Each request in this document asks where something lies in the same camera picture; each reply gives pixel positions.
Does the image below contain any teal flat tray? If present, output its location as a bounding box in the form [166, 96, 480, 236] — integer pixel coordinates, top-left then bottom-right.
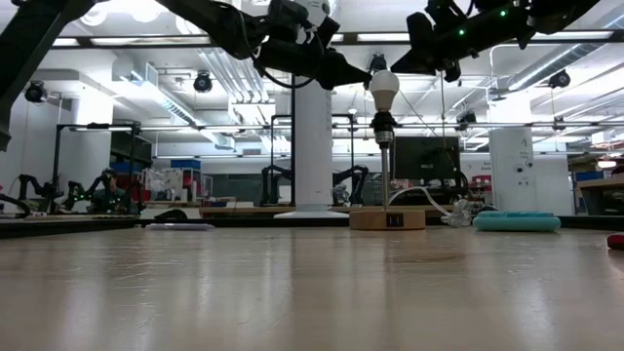
[472, 211, 563, 234]

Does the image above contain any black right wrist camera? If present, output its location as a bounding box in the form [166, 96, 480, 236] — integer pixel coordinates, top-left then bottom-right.
[407, 0, 469, 49]

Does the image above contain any black background rig frame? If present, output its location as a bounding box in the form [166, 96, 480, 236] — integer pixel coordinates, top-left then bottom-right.
[51, 122, 142, 215]

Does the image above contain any thin black hanging cable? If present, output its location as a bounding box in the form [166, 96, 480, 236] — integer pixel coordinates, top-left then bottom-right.
[438, 80, 448, 138]

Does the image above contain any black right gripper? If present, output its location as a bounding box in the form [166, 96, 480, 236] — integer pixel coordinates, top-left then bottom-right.
[391, 14, 493, 83]

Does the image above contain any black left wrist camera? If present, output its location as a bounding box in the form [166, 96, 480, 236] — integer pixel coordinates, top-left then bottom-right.
[267, 0, 341, 43]

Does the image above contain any black ceiling spotlight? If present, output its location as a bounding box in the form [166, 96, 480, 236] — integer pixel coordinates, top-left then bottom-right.
[193, 71, 215, 94]
[364, 53, 389, 74]
[455, 112, 478, 133]
[549, 70, 571, 90]
[23, 81, 49, 104]

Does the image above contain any black aluminium table frame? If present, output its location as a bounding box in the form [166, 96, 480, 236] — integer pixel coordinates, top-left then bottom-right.
[0, 215, 624, 240]

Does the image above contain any person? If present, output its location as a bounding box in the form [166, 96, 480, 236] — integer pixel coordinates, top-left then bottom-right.
[87, 167, 138, 215]

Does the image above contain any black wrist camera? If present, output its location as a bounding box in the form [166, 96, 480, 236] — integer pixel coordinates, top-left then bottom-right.
[267, 0, 341, 43]
[407, 0, 469, 49]

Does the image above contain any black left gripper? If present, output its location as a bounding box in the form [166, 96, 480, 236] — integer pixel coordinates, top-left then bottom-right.
[255, 28, 371, 92]

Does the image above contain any white lamp cable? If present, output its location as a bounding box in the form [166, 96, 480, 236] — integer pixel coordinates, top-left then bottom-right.
[389, 186, 452, 215]

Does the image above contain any black monitor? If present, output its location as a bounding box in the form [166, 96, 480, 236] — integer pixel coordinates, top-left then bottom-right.
[394, 136, 462, 189]

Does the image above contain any black cable loop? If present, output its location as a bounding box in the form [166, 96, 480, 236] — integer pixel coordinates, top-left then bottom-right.
[0, 193, 35, 219]

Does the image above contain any lamp with round wooden base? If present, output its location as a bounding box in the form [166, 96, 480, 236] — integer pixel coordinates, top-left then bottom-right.
[349, 110, 427, 231]

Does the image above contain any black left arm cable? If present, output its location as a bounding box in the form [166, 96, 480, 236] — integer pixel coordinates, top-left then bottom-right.
[238, 9, 327, 91]

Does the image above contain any white lightbulb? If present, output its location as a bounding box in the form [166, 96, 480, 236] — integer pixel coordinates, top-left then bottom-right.
[369, 69, 401, 113]

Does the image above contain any crumpled clear plastic wrapper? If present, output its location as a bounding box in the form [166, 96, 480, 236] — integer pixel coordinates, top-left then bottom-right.
[441, 198, 477, 228]

